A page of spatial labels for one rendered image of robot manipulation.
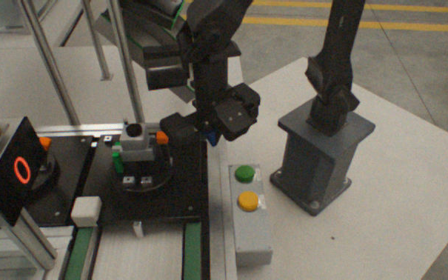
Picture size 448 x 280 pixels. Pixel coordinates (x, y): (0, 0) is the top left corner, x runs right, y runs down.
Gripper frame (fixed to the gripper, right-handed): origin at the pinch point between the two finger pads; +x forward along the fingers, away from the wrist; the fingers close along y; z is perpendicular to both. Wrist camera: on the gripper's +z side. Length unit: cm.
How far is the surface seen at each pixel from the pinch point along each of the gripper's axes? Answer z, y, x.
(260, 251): 19.3, -3.8, 12.6
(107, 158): -17.1, -17.1, 11.2
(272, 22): -190, 204, 109
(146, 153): -6.1, -11.6, 3.6
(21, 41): -109, -18, 22
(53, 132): -34.8, -24.0, 12.7
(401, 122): 11, 61, 23
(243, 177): 5.2, 3.7, 11.2
